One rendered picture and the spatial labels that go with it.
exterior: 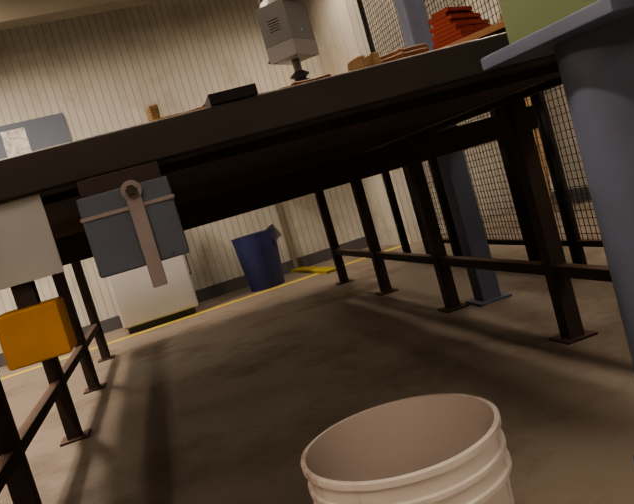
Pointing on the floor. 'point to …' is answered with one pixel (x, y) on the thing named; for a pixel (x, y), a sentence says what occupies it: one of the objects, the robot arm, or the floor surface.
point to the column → (612, 154)
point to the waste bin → (260, 258)
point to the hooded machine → (131, 293)
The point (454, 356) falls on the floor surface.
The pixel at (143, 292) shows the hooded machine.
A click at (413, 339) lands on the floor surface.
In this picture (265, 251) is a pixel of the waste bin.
